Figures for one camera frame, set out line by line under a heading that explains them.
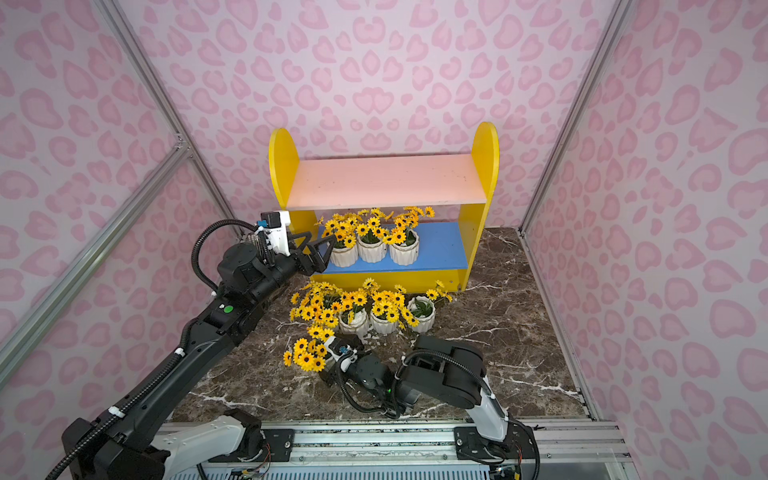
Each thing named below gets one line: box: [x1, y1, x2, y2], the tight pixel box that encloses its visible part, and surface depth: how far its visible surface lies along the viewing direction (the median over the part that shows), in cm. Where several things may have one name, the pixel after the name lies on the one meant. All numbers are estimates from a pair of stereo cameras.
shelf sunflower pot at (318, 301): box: [289, 281, 344, 328], surface depth 87 cm
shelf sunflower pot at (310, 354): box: [283, 325, 335, 373], surface depth 76 cm
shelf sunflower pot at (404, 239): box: [383, 206, 436, 266], surface depth 90 cm
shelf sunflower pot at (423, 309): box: [407, 280, 453, 333], surface depth 92 cm
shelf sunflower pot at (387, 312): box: [370, 285, 419, 334], surface depth 87 cm
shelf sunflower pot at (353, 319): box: [338, 291, 369, 340], surface depth 88 cm
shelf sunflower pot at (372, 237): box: [355, 207, 395, 263], surface depth 89 cm
